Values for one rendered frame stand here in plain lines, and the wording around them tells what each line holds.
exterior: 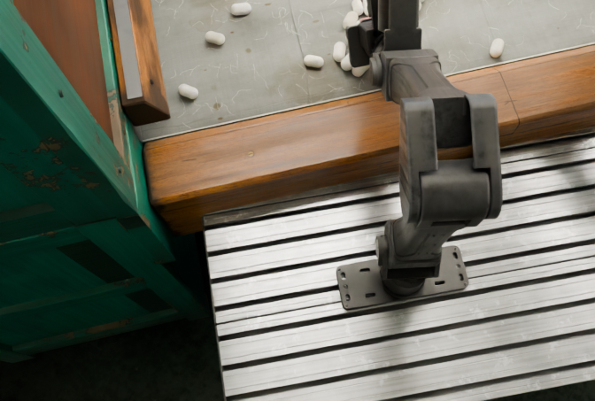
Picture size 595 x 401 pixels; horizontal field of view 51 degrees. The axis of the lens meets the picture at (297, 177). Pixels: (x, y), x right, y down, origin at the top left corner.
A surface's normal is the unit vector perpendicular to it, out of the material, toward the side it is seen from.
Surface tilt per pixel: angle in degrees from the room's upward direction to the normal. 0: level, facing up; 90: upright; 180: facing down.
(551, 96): 0
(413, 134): 20
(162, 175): 0
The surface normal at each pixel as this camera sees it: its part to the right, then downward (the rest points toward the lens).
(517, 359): -0.03, -0.37
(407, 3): 0.02, 0.45
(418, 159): -0.01, -0.03
